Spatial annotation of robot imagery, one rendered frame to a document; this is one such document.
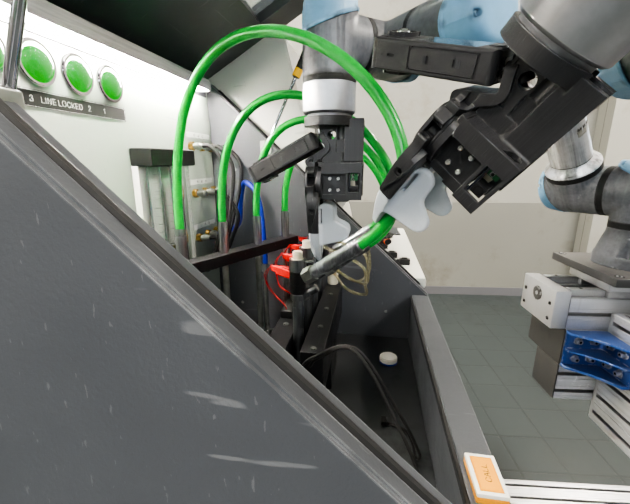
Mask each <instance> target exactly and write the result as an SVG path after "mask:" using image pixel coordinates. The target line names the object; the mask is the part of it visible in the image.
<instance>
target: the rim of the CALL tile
mask: <svg viewBox="0 0 630 504"><path fill-rule="evenodd" d="M469 456H478V457H486V458H491V460H492V462H493V465H494V467H495V470H496V472H497V475H498V478H499V480H500V483H501V485H502V488H503V490H504V493H505V494H502V493H494V492H487V491H480V488H479V485H478V482H477V479H476V476H475V473H474V469H473V466H472V463H471V460H470V457H469ZM464 457H465V460H466V463H467V467H468V470H469V473H470V476H471V480H472V483H473V486H474V489H475V493H476V496H477V497H480V498H487V499H494V500H501V501H509V502H510V499H511V498H510V495H509V493H508V491H507V488H506V486H505V483H504V481H503V478H502V476H501V473H500V471H499V468H498V466H497V463H496V461H495V458H494V456H489V455H481V454H473V453H464Z"/></svg>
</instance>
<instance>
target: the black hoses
mask: <svg viewBox="0 0 630 504"><path fill-rule="evenodd" d="M202 148H210V149H211V150H212V151H213V152H214V154H215V155H216V156H217V158H218V160H219V162H220V163H221V155H220V153H219V152H218V151H217V149H216V148H218V149H219V150H220V151H221V152H222V153H223V148H224V145H221V146H220V145H218V144H213V145H211V144H209V143H204V144H202ZM231 154H232V155H233V156H234V158H235V159H236V160H237V162H238V165H239V174H240V175H239V184H238V190H237V195H236V199H235V203H234V202H233V198H234V190H235V167H234V163H233V161H232V158H231V157H230V159H229V164H230V167H231V190H230V197H229V195H228V194H227V179H226V199H227V200H228V201H229V204H228V209H227V215H226V222H227V225H229V227H228V241H229V238H230V234H231V231H232V227H233V223H234V220H235V216H236V223H235V226H234V229H233V232H232V235H231V238H230V241H229V249H231V246H232V243H233V241H234V238H235V235H236V232H237V229H238V226H239V223H240V213H239V210H238V208H237V207H238V203H239V199H240V194H241V182H242V181H243V165H242V162H241V160H240V158H239V157H238V155H237V154H236V153H235V152H234V151H233V150H231ZM232 207H233V212H232V216H231V220H230V215H231V210H232ZM229 220H230V223H229ZM209 239H210V240H211V239H214V240H216V242H215V246H214V250H213V253H216V252H219V238H218V232H217V236H215V235H212V236H209Z"/></svg>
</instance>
